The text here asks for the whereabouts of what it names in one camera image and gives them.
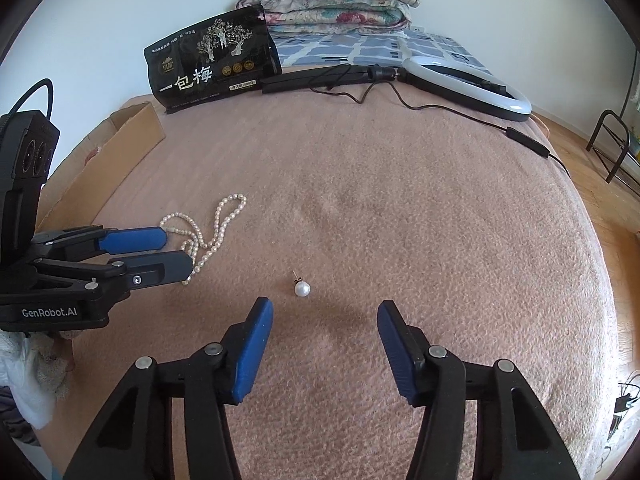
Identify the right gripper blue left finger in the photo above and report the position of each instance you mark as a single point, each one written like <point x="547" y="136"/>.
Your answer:
<point x="131" y="437"/>

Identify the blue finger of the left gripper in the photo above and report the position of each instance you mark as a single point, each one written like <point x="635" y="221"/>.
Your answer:
<point x="130" y="239"/>
<point x="132" y="272"/>

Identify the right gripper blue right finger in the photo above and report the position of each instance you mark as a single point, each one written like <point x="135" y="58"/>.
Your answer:
<point x="515" y="436"/>

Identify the pearl stud earring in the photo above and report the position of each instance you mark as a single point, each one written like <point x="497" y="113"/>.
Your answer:
<point x="302" y="288"/>

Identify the white gloved left hand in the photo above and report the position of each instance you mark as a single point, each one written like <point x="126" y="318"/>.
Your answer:
<point x="35" y="369"/>

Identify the open cardboard box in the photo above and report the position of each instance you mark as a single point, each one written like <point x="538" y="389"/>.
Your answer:
<point x="83" y="183"/>

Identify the pink bed blanket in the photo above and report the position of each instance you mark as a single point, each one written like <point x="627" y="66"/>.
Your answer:
<point x="483" y="245"/>

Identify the black snack bag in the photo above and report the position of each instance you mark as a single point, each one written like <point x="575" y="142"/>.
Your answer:
<point x="214" y="59"/>

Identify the black clothes rack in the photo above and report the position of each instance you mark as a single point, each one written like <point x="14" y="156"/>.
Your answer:
<point x="615" y="137"/>

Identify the blue checkered bed sheet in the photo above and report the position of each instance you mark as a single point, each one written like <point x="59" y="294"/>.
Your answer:
<point x="359" y="49"/>

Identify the folded floral quilt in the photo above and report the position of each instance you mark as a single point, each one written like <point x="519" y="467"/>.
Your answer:
<point x="315" y="17"/>

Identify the white ring light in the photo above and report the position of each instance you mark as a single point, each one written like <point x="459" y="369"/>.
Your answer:
<point x="454" y="81"/>

